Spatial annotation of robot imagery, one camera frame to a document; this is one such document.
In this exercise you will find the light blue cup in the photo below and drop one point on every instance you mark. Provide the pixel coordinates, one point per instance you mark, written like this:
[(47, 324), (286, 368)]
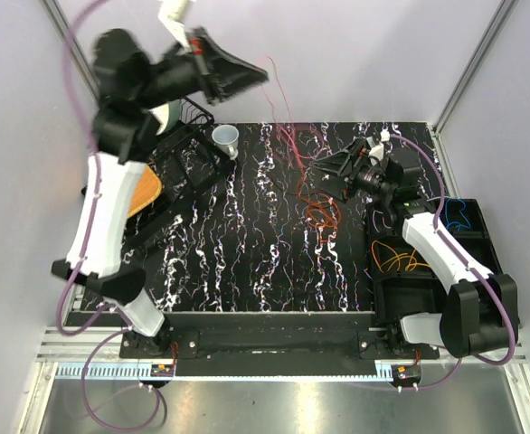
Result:
[(226, 138)]

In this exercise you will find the black compartment organizer tray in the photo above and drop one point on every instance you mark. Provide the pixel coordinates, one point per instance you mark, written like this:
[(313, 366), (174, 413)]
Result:
[(403, 281)]

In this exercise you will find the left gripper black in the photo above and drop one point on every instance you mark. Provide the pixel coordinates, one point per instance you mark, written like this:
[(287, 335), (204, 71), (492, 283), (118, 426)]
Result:
[(216, 72)]

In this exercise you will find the cream and green bowl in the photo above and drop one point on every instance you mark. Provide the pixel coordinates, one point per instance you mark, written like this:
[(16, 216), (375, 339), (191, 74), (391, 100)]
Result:
[(167, 115)]

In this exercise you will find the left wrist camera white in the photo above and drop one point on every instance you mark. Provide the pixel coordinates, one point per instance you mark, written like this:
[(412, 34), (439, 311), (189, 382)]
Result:
[(171, 15)]

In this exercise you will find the black wire dish rack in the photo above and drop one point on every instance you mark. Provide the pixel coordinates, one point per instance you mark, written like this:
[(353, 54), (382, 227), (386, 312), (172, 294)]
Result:
[(185, 156)]

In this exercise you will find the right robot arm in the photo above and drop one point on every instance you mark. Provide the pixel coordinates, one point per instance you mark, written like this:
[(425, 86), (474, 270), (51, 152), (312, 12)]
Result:
[(479, 316)]

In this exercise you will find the orange woven mat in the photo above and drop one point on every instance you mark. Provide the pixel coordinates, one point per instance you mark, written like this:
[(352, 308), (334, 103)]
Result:
[(149, 187)]

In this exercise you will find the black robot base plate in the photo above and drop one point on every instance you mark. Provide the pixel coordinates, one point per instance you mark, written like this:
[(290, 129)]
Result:
[(276, 346)]

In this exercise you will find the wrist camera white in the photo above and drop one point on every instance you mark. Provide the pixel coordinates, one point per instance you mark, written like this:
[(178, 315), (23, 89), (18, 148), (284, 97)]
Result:
[(377, 145), (171, 15)]

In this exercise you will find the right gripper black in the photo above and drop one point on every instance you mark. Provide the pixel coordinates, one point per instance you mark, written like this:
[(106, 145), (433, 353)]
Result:
[(342, 188)]

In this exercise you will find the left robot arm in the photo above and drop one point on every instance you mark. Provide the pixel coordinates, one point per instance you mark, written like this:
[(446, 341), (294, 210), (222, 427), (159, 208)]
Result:
[(122, 137)]

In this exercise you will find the black flat tray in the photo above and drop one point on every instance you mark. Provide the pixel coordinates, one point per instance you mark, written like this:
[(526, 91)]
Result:
[(147, 212)]

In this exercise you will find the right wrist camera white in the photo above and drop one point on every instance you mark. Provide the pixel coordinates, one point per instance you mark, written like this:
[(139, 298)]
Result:
[(377, 145)]

